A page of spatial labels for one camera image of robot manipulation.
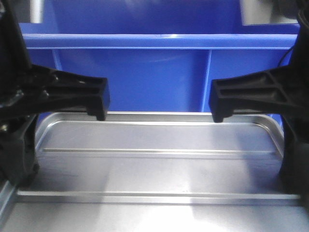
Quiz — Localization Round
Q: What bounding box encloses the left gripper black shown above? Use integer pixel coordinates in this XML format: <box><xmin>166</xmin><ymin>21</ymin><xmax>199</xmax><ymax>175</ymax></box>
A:
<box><xmin>0</xmin><ymin>0</ymin><xmax>110</xmax><ymax>136</ymax></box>

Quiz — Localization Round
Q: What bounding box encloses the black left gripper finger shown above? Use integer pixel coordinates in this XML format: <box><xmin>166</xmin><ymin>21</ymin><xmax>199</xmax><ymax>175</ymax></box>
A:
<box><xmin>280</xmin><ymin>113</ymin><xmax>309</xmax><ymax>193</ymax></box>

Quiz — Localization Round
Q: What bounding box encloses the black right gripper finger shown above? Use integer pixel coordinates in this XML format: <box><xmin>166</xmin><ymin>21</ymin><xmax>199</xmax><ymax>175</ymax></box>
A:
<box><xmin>0</xmin><ymin>114</ymin><xmax>39</xmax><ymax>186</ymax></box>

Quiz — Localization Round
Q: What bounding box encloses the target blue crate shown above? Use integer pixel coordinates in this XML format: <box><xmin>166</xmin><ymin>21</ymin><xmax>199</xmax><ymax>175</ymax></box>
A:
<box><xmin>20</xmin><ymin>0</ymin><xmax>299</xmax><ymax>112</ymax></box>

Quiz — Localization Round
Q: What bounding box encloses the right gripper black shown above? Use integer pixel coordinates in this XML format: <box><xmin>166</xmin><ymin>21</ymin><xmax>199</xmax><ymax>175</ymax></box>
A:
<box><xmin>209</xmin><ymin>66</ymin><xmax>309</xmax><ymax>143</ymax></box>

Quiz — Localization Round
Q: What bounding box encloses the small silver metal tray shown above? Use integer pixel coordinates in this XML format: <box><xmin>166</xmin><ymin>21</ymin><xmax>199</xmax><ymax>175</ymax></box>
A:
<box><xmin>0</xmin><ymin>112</ymin><xmax>309</xmax><ymax>232</ymax></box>

